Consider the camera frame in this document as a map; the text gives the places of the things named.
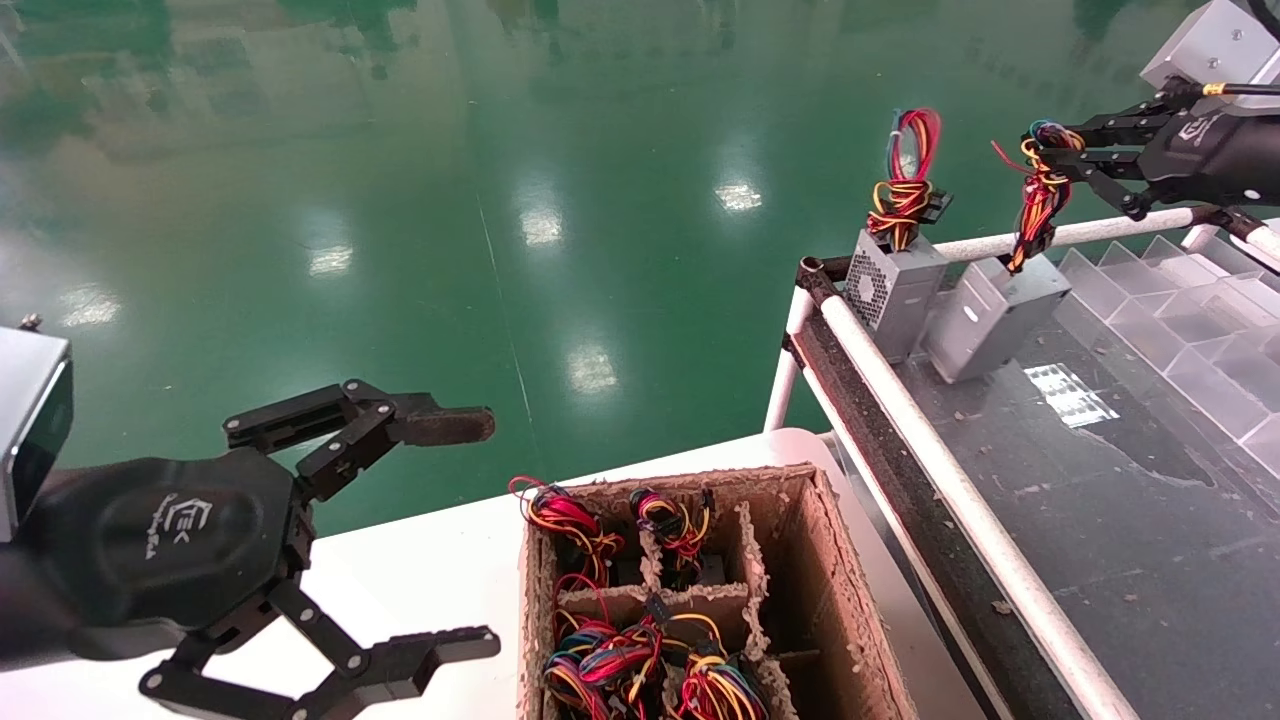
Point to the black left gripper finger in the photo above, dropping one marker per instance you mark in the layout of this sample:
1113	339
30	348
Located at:
445	425

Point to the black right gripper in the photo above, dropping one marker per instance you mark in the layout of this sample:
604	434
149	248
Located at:
1230	150

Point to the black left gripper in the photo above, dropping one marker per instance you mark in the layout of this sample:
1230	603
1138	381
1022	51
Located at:
170	540

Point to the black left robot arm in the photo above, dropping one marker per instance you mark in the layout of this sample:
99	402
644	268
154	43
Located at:
35	625

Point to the clear acrylic divider tray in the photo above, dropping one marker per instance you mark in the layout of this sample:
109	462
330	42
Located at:
1190	340

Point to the brown cardboard divider box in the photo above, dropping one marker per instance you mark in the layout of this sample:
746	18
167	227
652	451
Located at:
810	570

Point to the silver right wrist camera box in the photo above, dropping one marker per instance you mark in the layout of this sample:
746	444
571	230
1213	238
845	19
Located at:
1215	45

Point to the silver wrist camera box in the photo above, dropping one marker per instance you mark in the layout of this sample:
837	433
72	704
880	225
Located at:
1215	45
30	420

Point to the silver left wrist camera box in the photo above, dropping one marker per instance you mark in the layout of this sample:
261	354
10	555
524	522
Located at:
30	420

